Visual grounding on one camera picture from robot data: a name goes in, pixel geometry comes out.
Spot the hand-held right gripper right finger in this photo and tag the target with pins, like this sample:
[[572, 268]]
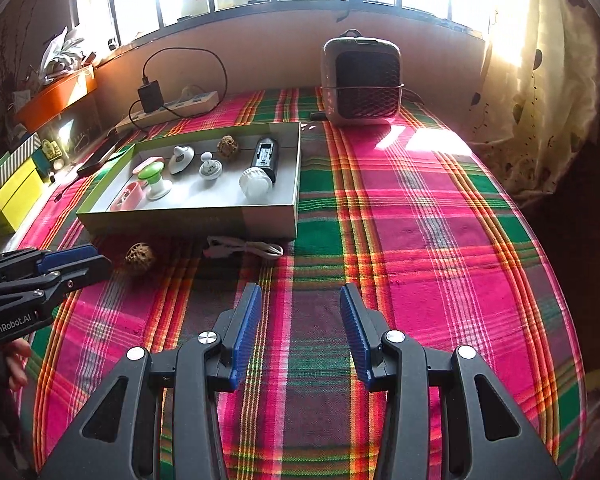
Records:
[[355, 335]]

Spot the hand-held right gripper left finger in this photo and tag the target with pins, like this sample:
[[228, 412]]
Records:
[[245, 330]]

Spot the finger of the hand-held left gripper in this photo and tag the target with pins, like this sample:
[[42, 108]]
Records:
[[87, 270], [70, 255]]

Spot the brown carved walnut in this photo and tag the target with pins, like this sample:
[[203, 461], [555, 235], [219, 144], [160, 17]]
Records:
[[140, 256], [226, 147]]

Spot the pink plastic clip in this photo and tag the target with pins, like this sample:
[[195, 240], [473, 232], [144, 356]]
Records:
[[142, 166], [125, 199]]

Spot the green-topped white massager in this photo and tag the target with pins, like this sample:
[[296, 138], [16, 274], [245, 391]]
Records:
[[152, 172]]

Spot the green cardboard box tray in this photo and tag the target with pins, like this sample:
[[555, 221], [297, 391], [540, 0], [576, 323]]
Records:
[[205, 197]]

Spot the white panda dome toy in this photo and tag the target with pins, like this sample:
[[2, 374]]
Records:
[[181, 160]]

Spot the clear jar with white lid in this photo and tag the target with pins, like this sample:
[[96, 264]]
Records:
[[255, 185]]

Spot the grey massager with white knob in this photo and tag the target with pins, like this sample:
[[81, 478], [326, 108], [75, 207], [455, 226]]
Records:
[[210, 167]]

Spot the person's left hand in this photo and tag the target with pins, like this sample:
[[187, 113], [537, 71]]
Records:
[[19, 365]]

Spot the yellow-green box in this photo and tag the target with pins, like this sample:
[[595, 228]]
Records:
[[15, 197]]

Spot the teal box with label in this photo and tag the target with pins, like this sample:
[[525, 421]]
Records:
[[47, 157]]

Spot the black phone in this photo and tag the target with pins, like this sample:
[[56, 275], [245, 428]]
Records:
[[102, 155]]

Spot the pink green plaid tablecloth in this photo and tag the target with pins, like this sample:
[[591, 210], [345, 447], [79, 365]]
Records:
[[430, 260]]

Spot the green white striped box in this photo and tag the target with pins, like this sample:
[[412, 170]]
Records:
[[10, 162]]

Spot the orange planter box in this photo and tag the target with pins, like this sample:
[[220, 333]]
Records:
[[55, 100]]

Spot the black rectangular device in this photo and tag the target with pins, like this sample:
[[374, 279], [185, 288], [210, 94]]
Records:
[[265, 157]]

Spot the black charger adapter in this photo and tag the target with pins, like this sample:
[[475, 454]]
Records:
[[149, 97]]

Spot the cream power strip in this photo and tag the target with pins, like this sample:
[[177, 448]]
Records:
[[190, 104]]

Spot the pale plant in planter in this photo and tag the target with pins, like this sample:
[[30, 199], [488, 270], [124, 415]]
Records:
[[62, 57]]

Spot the dried branches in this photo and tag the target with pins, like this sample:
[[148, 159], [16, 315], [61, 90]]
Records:
[[5, 45]]

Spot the grey portable space heater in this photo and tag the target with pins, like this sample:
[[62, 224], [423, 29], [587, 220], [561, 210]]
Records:
[[365, 80]]

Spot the cream patterned curtain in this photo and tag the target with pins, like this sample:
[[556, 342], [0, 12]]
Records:
[[555, 85]]

